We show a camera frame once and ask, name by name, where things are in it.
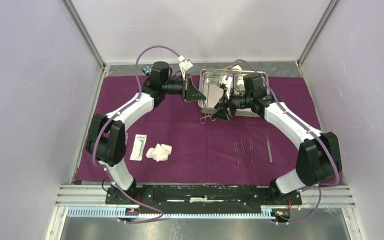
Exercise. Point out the aluminium corner frame rail right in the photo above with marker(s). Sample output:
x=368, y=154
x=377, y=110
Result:
x=327, y=13

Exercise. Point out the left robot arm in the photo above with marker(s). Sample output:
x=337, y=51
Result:
x=106, y=140

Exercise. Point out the steel forceps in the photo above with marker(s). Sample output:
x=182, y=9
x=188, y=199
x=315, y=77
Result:
x=269, y=150

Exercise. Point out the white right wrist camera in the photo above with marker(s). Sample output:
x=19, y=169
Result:
x=225, y=82

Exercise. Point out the thin curved steel tweezers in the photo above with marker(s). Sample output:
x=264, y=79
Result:
x=251, y=147

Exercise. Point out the white gauze wad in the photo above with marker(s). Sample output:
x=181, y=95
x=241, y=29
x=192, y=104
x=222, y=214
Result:
x=159, y=153

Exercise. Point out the steel left inner pan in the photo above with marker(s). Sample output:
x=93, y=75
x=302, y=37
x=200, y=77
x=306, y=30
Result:
x=208, y=86

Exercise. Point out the steel right inner pan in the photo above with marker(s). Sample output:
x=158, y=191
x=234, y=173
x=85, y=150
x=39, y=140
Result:
x=249, y=82

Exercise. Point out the steel needle holder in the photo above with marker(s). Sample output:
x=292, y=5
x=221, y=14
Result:
x=244, y=148

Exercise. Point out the purple cloth wrap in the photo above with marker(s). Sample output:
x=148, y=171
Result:
x=204, y=153

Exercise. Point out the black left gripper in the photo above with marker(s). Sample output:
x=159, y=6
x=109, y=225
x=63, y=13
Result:
x=189, y=92

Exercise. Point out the metal mesh instrument tray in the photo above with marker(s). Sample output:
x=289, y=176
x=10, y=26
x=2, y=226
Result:
x=231, y=93

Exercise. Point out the black blue toy car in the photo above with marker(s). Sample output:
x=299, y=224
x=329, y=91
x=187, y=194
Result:
x=147, y=70

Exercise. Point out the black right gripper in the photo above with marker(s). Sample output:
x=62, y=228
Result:
x=220, y=113

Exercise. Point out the aluminium corner frame rail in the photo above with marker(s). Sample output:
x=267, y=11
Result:
x=327, y=13
x=75, y=16

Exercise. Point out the steel pan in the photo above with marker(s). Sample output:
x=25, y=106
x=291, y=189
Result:
x=249, y=82
x=208, y=86

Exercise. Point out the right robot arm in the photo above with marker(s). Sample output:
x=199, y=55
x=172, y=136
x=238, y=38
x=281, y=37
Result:
x=318, y=160

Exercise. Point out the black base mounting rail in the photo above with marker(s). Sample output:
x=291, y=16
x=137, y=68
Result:
x=202, y=199

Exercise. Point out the aluminium front frame rail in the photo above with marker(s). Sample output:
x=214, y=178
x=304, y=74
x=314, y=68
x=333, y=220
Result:
x=89, y=201

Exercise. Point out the steel hemostat clamp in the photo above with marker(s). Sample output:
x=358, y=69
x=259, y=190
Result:
x=206, y=116

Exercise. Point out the suture packet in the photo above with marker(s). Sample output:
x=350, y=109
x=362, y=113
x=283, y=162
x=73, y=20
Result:
x=138, y=147

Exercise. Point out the aluminium corner frame rail left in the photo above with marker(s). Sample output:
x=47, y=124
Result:
x=75, y=16

